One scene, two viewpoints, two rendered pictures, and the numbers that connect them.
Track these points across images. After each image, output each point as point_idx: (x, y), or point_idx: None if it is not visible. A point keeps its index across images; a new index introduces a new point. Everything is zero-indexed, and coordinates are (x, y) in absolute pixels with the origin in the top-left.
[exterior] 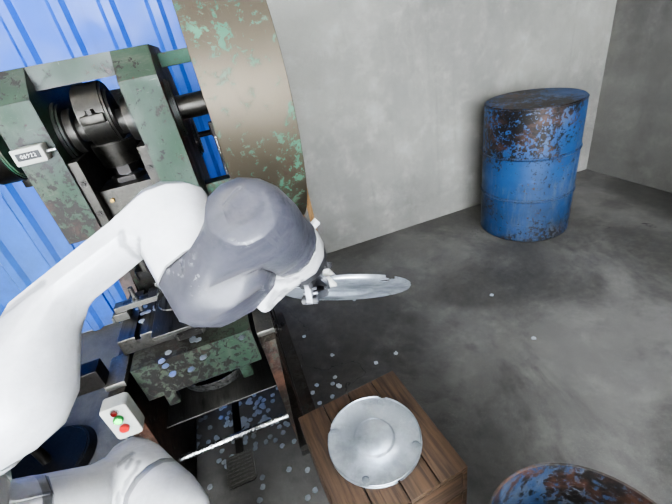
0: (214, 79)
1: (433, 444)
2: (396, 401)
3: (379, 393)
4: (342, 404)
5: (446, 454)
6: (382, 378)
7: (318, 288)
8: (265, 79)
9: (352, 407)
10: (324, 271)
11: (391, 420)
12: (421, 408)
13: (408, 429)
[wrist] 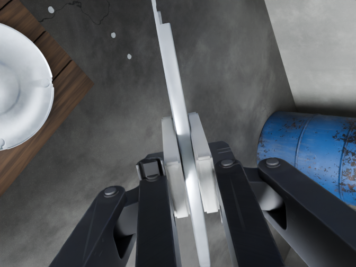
0: None
1: (8, 161)
2: (51, 103)
3: (58, 76)
4: (26, 27)
5: (0, 178)
6: (80, 73)
7: (131, 211)
8: None
9: (25, 45)
10: (207, 197)
11: (23, 104)
12: (52, 133)
13: (17, 128)
